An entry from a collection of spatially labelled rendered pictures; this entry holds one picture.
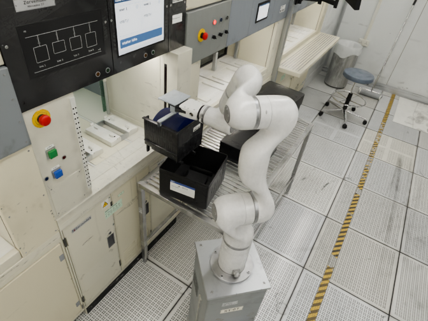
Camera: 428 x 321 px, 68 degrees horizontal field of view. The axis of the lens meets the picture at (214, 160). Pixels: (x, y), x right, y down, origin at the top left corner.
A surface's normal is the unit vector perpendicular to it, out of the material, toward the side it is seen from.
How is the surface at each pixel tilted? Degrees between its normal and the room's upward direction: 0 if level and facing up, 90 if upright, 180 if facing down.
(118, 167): 0
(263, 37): 90
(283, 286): 0
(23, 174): 90
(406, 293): 0
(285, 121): 83
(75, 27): 90
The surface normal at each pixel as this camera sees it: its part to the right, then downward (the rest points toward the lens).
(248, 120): 0.22, 0.48
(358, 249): 0.11, -0.77
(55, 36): 0.84, 0.40
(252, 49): -0.52, 0.50
